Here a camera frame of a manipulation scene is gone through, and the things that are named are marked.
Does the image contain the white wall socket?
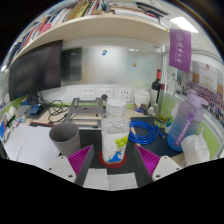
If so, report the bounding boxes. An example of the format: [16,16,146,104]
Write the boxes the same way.
[81,87,95,100]
[118,88,133,102]
[99,87,114,100]

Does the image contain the dark wine bottle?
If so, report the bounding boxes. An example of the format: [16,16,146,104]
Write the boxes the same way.
[150,68,163,106]

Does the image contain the black cable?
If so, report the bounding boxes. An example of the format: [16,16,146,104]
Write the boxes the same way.
[37,94,73,124]

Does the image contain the grey metal laptop stand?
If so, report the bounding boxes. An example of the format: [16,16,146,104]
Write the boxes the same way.
[64,97,105,129]

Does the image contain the large group photo poster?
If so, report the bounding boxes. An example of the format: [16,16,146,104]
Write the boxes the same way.
[181,61,224,128]

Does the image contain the crumpled white tissue pile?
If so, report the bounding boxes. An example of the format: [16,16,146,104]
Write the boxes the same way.
[180,128,211,167]

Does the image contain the clear printed-label water bottle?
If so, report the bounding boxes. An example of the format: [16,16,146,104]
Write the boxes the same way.
[100,98,130,164]

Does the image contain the grey ribbed cup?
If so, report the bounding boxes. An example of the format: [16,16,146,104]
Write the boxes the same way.
[48,121,82,158]

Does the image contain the coiled blue cable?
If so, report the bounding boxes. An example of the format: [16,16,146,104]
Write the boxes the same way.
[128,119,167,146]

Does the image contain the white lidded jar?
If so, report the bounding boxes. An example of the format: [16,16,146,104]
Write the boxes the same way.
[133,88,152,109]

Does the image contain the white paper napkin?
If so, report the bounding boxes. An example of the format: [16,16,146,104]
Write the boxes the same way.
[82,168,139,192]

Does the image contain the black red-edged desk mat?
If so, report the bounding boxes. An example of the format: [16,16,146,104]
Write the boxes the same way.
[29,121,154,188]

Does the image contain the black computer monitor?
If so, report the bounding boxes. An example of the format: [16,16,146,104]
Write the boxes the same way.
[8,39,64,103]

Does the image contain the small blue device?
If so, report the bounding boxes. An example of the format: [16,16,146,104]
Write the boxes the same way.
[29,103,44,116]

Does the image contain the purple hanging pennant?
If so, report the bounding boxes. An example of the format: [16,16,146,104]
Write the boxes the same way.
[168,29,193,74]

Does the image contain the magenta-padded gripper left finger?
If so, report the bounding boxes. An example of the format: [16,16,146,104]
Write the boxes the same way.
[44,144,95,188]

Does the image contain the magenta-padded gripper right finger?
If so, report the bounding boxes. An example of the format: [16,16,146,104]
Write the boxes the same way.
[132,144,183,187]

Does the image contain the white paper sheets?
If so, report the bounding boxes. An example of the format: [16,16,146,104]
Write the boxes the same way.
[3,123,61,171]

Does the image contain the dark navy desk mat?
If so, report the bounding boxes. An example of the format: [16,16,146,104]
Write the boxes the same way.
[128,116,184,158]

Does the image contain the large purple water jug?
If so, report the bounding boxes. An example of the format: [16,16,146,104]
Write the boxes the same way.
[166,89,209,153]

